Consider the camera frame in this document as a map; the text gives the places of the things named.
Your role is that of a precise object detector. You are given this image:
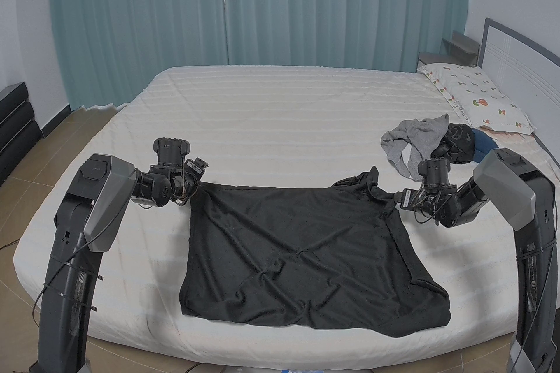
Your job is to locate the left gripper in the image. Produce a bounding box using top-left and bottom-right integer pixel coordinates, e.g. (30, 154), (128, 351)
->
(177, 170), (203, 203)

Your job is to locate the black shiny garment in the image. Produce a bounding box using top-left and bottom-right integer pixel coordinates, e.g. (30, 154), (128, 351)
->
(431, 123), (475, 164)

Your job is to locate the black chest of drawers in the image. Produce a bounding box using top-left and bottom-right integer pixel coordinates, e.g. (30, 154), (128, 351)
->
(0, 82), (42, 186)

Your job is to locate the black T-shirt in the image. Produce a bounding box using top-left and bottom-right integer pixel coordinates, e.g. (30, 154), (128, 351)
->
(179, 165), (451, 338)

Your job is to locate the bed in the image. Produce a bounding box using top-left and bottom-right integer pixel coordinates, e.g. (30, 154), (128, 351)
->
(13, 17), (560, 363)

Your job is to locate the grey bedside table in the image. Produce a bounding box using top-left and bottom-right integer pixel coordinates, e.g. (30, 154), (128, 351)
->
(418, 30), (480, 68)

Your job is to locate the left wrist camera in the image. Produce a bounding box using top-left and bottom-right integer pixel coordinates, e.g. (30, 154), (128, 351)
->
(187, 157), (209, 180)

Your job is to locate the dark blue and white garment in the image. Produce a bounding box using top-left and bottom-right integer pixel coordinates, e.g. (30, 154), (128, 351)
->
(472, 131), (497, 164)

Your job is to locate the white printed pillow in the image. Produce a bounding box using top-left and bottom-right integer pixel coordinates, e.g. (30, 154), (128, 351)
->
(416, 63), (535, 133)

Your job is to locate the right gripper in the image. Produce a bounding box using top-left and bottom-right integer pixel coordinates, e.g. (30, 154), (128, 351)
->
(399, 188), (438, 217)

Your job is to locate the grey garment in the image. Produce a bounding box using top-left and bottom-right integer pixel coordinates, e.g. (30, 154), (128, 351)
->
(380, 113), (450, 180)

